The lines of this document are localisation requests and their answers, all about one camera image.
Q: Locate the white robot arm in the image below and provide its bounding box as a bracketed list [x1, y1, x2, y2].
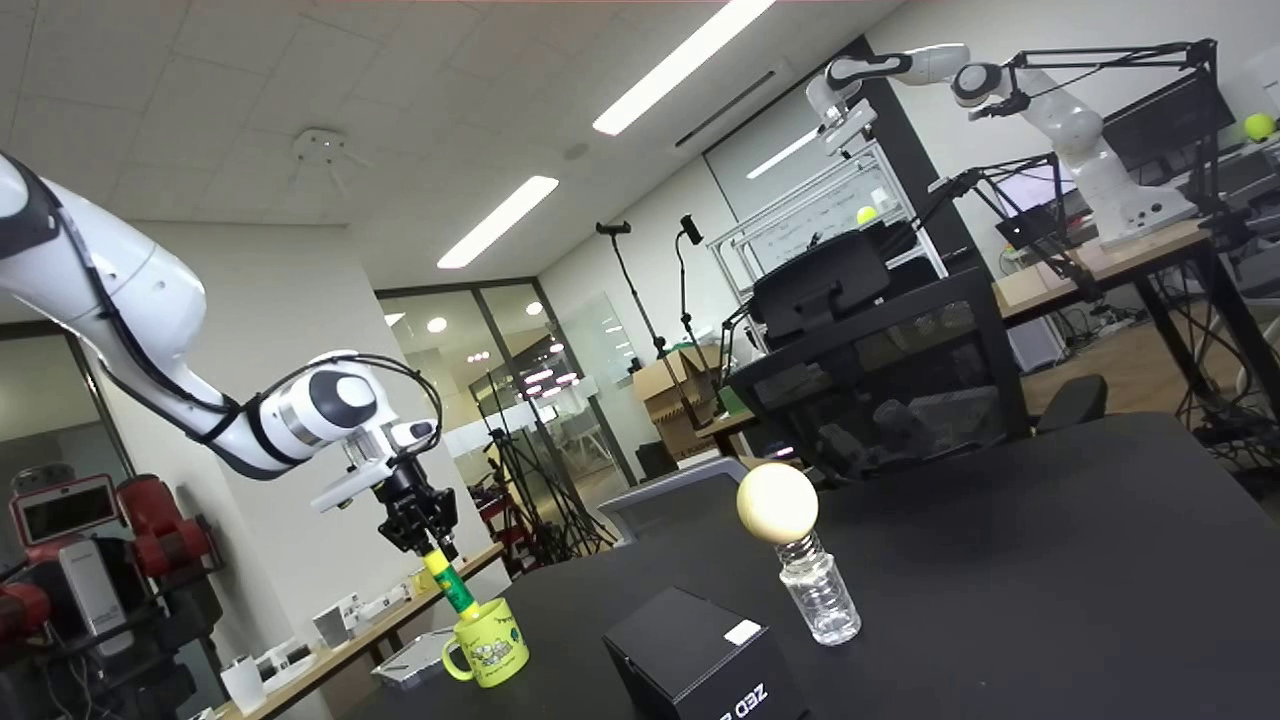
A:
[0, 157, 456, 555]

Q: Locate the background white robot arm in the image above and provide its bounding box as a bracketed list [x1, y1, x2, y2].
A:
[803, 39, 1193, 239]

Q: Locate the lime green mug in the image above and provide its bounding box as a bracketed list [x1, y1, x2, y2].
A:
[441, 596, 533, 688]

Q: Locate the black rectangular box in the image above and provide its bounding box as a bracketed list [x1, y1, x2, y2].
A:
[602, 588, 807, 720]

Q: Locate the black wire rack cart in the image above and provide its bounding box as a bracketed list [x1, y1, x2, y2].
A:
[727, 269, 1026, 482]

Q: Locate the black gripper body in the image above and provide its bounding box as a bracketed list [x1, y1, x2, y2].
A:
[372, 456, 456, 541]

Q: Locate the yellow-white ball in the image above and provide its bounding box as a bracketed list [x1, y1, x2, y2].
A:
[734, 463, 820, 543]

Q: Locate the wooden background desk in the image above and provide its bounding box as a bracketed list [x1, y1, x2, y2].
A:
[210, 571, 445, 720]

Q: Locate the red black robot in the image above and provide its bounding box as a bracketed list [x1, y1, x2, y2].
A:
[0, 478, 221, 720]

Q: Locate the clear plastic bottle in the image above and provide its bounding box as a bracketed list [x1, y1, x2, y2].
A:
[778, 538, 862, 649]

